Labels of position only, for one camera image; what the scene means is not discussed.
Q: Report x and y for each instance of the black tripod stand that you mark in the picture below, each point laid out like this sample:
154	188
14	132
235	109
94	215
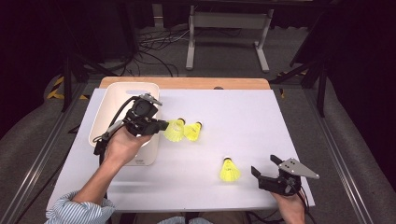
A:
66	84
321	93

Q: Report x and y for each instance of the white metal stand frame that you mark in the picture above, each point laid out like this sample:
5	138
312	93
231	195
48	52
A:
230	20

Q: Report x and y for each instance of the yellow shuttlecock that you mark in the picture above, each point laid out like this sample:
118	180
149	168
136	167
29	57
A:
193	132
174	130
229	171

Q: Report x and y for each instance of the aluminium floor rail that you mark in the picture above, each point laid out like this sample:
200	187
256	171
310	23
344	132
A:
49	146
338	155

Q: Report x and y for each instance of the person's right hand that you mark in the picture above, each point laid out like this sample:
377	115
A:
291	208

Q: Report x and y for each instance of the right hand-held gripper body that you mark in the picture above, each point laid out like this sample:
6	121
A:
280	183

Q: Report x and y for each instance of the yellow black hazard tape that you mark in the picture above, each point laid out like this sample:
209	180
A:
53	92

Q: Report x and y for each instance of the person's left hand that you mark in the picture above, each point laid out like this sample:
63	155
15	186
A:
123	149

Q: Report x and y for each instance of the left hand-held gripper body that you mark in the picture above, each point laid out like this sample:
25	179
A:
141	116

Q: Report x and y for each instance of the person's striped shirt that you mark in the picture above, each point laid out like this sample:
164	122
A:
77	213

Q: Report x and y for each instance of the white table sheet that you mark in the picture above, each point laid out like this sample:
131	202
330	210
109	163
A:
233	118

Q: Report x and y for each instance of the white plastic storage bin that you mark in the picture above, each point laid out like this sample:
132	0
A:
115	99

